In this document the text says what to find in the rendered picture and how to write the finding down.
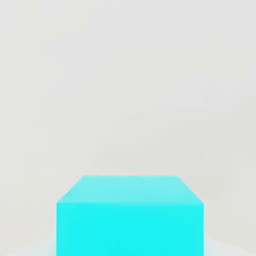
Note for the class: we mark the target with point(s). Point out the small cyan cube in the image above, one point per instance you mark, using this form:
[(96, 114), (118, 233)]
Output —
[(130, 224)]

